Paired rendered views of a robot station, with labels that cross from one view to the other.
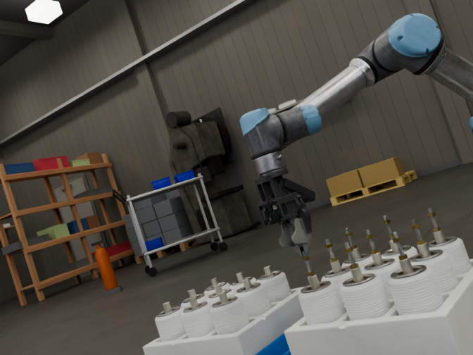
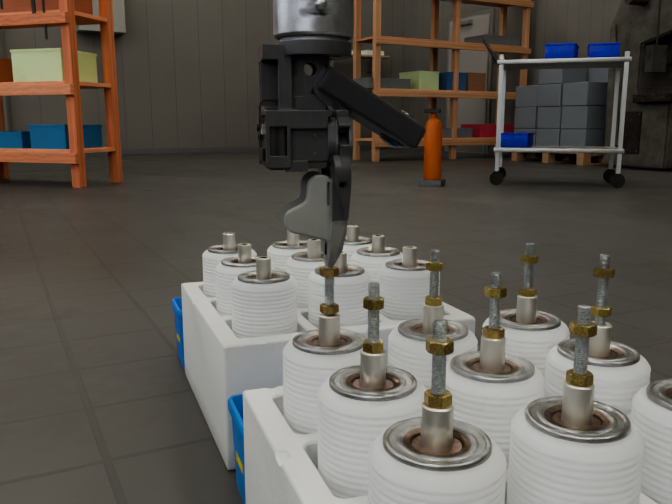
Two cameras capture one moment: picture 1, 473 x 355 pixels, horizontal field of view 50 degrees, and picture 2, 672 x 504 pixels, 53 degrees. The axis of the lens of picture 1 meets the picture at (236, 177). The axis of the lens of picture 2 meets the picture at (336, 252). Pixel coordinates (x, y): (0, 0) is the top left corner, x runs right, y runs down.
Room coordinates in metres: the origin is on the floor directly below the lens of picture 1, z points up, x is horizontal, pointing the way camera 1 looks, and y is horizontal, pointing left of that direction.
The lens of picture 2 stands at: (0.66, -0.45, 0.47)
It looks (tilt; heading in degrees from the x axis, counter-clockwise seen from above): 11 degrees down; 32
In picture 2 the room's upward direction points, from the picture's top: straight up
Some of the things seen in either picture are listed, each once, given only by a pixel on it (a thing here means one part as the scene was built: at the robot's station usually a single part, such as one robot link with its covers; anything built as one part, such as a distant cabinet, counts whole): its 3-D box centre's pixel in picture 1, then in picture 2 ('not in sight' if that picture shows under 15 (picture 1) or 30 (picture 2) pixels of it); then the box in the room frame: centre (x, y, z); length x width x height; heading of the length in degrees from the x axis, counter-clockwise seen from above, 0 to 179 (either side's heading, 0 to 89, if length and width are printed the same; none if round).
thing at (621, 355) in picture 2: (396, 251); (597, 352); (1.33, -0.34, 0.25); 0.08 x 0.08 x 0.01
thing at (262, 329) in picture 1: (236, 343); (314, 349); (1.58, 0.16, 0.09); 0.39 x 0.39 x 0.18; 53
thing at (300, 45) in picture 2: (279, 197); (306, 109); (1.20, -0.08, 0.48); 0.09 x 0.08 x 0.12; 134
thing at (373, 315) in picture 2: (351, 258); (373, 326); (1.14, -0.19, 0.30); 0.01 x 0.01 x 0.08
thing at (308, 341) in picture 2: (315, 287); (329, 342); (1.22, -0.10, 0.25); 0.08 x 0.08 x 0.01
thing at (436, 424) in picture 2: (406, 266); (437, 426); (1.07, -0.28, 0.26); 0.02 x 0.02 x 0.03
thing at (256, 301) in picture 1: (258, 317); (339, 329); (1.51, 0.07, 0.16); 0.10 x 0.10 x 0.18
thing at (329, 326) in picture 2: (314, 282); (329, 329); (1.22, -0.10, 0.26); 0.02 x 0.02 x 0.03
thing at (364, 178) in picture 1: (370, 179); not in sight; (7.38, -1.86, 0.20); 1.12 x 0.75 x 0.40; 58
